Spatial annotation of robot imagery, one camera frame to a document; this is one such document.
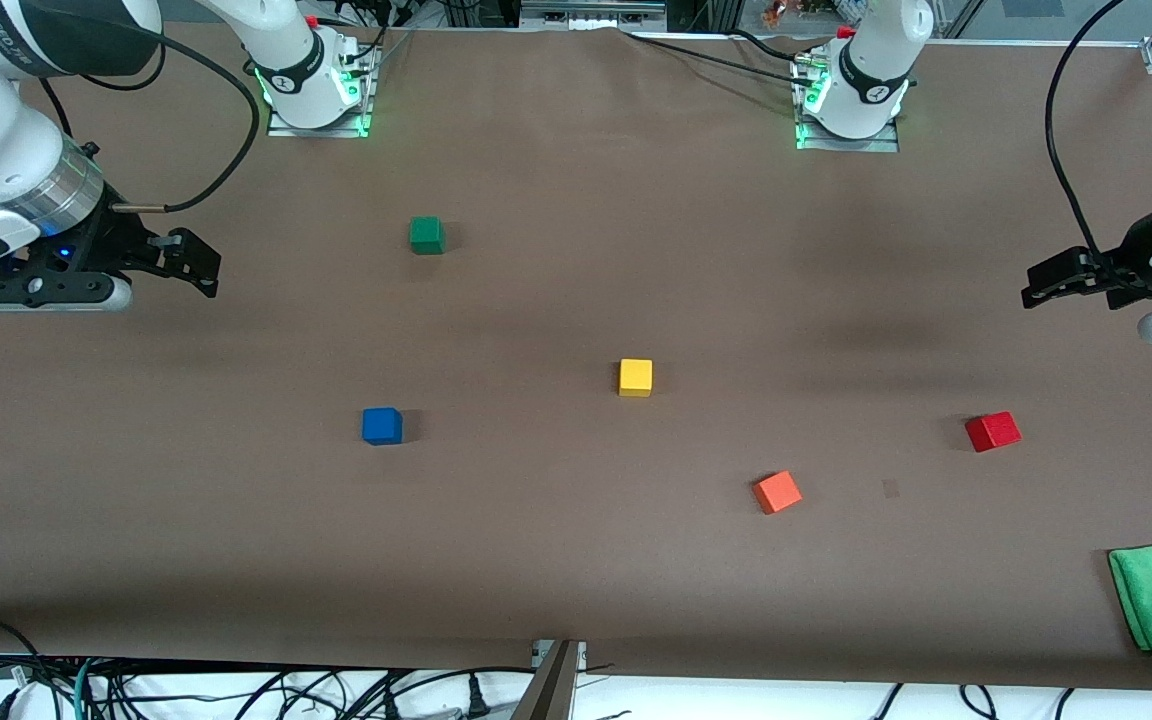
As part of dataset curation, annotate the red wooden block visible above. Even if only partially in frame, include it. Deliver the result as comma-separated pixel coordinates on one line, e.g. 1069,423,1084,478
965,411,1023,454

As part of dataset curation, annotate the dark metal bar bracket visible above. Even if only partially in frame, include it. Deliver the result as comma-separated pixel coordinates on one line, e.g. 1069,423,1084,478
511,639,588,720

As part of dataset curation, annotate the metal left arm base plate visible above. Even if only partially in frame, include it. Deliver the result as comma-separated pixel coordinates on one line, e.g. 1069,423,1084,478
793,48,901,154

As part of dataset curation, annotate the black cable behind bases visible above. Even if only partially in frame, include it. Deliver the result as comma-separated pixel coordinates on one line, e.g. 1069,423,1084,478
622,28,809,83

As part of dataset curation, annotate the orange wooden block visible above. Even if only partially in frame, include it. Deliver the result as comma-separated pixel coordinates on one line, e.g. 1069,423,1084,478
752,470,804,516

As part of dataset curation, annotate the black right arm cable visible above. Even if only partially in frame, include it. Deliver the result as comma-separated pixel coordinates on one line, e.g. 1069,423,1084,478
36,28,262,214

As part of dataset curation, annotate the aluminium frame rail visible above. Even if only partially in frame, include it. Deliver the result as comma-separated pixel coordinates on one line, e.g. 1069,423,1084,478
520,0,669,31

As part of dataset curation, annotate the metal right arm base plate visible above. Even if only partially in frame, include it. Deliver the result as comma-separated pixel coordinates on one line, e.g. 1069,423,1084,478
267,40,379,139

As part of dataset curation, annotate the black plug cable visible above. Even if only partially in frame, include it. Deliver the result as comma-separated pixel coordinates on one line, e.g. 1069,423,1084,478
376,668,537,720

